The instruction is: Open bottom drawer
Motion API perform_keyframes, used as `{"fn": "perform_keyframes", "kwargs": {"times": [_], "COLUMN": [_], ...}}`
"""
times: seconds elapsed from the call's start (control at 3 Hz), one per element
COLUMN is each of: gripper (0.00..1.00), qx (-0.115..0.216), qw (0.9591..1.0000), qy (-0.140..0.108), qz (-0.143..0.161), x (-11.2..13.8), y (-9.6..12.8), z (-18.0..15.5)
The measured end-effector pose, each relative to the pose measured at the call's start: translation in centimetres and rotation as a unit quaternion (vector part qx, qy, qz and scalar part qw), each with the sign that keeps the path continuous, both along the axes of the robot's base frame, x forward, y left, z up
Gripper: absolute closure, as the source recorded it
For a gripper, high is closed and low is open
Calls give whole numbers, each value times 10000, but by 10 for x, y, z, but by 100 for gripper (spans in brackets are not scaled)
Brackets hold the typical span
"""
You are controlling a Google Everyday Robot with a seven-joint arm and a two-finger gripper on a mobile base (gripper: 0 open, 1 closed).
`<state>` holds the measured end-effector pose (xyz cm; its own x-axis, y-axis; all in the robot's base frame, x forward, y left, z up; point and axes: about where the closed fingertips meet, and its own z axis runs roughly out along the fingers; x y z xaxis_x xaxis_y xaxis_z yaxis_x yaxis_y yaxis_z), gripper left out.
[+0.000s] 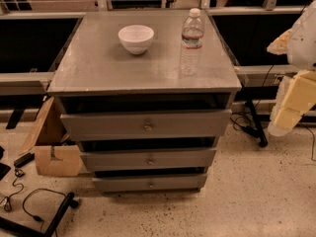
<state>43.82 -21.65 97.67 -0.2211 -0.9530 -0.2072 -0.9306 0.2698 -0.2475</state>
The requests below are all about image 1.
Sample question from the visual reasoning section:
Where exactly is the grey drawer cabinet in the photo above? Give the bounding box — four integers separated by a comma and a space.
48, 11, 241, 178

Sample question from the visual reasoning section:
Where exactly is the black table leg right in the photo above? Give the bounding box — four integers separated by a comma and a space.
245, 100, 268, 147

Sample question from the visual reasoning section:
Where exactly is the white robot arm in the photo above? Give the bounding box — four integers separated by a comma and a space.
267, 1, 316, 136

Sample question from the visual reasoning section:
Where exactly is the grey bottom drawer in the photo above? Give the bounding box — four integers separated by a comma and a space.
93, 174, 207, 193

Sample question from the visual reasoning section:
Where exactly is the clear plastic water bottle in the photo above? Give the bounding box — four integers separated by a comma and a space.
180, 8, 204, 75

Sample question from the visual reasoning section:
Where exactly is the white ceramic bowl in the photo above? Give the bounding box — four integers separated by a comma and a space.
118, 25, 154, 55

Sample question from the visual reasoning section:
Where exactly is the black device on floor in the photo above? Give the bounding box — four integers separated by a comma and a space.
14, 152, 35, 168

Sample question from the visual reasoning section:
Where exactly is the black stand base left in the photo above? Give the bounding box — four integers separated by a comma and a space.
0, 192, 79, 237

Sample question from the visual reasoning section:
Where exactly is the grey middle drawer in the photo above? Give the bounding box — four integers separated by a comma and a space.
81, 148, 215, 172

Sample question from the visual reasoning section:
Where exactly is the black cables right floor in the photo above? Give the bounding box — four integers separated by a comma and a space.
229, 64, 276, 136

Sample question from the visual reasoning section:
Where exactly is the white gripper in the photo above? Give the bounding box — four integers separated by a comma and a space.
268, 70, 316, 136

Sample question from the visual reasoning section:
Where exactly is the brown cardboard box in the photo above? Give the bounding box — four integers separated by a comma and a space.
19, 97, 83, 177

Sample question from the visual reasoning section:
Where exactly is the grey top drawer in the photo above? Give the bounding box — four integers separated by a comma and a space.
60, 110, 231, 141

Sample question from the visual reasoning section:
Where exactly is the grey drawer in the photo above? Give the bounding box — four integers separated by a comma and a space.
93, 174, 207, 193
60, 110, 231, 141
81, 148, 215, 172

